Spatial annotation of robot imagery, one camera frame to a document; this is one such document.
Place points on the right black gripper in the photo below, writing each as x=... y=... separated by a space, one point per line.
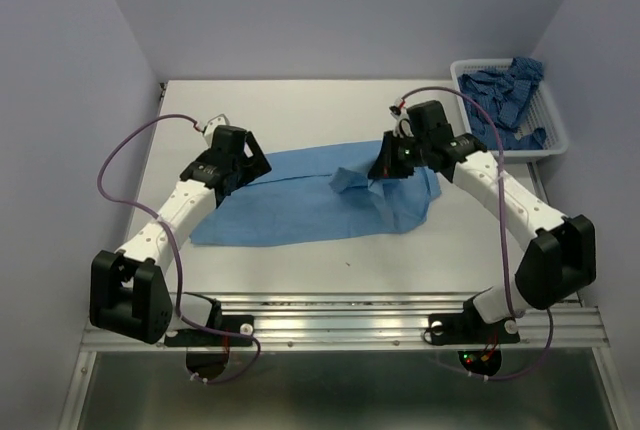
x=384 y=166

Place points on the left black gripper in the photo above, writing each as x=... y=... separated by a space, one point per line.
x=256 y=165

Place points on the light blue long sleeve shirt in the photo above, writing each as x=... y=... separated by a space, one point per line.
x=319 y=194

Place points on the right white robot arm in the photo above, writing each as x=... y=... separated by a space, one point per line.
x=559 y=251

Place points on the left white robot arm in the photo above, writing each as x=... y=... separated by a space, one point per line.
x=128 y=292

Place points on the dark blue patterned shirt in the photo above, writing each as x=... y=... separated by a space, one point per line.
x=506 y=96

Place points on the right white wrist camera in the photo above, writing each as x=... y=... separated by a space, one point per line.
x=402 y=128

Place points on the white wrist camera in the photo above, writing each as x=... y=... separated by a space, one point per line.
x=402 y=128
x=207 y=128

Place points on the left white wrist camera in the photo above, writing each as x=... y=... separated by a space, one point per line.
x=207 y=128

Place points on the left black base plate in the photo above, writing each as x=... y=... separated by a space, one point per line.
x=189 y=337

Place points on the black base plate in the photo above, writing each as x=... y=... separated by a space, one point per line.
x=189 y=337
x=445 y=329

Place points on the aluminium mounting rail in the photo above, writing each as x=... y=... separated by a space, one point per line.
x=393 y=321

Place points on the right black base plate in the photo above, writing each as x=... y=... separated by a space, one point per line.
x=445 y=329

